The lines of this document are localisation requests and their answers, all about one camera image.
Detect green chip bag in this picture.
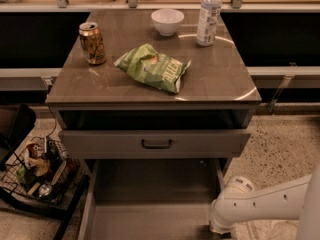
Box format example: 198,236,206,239
114,43,191,94

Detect grey drawer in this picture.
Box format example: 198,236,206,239
59,129,250,159
78,159,233,240

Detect white bowl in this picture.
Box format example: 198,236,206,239
151,9,184,36

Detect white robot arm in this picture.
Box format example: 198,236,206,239
209,166,320,240

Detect gold soda can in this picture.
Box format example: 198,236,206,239
79,22,106,65

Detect grey top drawer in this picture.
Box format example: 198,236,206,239
59,129,250,159

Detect black chair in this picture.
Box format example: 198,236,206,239
0,104,36,170

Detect black wire basket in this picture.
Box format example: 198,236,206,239
0,137,79,204

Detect clear water bottle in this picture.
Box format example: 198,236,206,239
196,0,222,47

